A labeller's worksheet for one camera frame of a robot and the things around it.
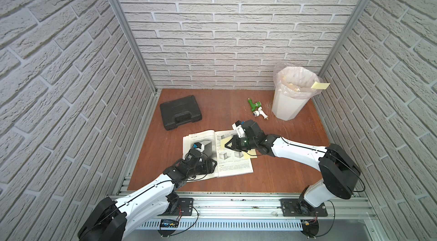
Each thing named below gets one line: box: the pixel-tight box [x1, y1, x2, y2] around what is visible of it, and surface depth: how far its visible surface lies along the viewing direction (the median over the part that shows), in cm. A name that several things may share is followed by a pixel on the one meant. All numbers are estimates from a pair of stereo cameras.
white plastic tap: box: [252, 106, 269, 120], surface depth 106 cm
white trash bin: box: [271, 90, 311, 122], surface depth 97 cm
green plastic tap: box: [247, 98, 262, 112], surface depth 112 cm
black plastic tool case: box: [159, 95, 202, 131], surface depth 102 cm
